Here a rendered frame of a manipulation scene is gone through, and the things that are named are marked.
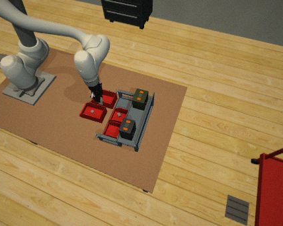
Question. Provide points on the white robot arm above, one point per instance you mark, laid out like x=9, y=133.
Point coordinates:
x=20, y=69

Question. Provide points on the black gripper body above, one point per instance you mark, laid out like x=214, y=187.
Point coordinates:
x=94, y=89

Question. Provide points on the red open-front bin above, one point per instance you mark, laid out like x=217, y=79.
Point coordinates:
x=97, y=116
x=111, y=129
x=109, y=98
x=114, y=117

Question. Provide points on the dark green case with orange latches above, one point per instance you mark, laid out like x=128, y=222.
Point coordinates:
x=140, y=99

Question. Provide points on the grey metal shelf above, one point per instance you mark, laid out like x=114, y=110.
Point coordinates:
x=134, y=114

